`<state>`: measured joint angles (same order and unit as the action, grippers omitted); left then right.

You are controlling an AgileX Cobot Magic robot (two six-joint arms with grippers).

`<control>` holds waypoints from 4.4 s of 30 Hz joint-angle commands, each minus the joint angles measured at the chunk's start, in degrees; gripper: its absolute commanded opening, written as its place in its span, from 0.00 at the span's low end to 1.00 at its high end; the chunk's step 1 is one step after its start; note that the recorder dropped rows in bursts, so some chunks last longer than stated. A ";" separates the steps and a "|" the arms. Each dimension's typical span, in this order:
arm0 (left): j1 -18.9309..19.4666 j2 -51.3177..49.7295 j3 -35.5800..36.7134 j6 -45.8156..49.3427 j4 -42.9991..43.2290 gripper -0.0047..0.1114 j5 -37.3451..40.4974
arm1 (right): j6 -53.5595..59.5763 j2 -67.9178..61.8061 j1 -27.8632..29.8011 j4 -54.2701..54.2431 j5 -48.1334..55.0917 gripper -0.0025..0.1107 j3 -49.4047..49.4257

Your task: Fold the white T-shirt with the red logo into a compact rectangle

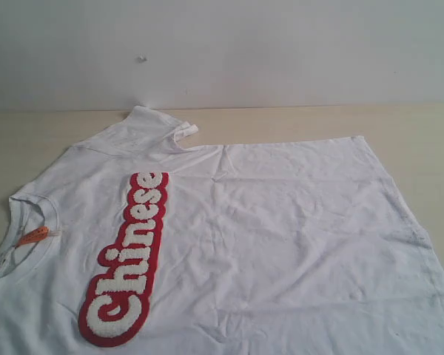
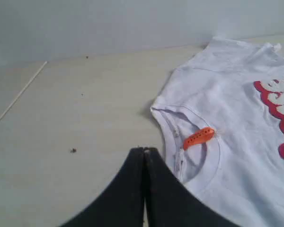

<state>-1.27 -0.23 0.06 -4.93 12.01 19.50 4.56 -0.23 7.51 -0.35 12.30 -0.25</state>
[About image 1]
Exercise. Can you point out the orange neck label tag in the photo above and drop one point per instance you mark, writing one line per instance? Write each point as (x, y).
(37, 235)

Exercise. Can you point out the white t-shirt red lettering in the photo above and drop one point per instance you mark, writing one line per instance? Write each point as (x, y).
(278, 248)

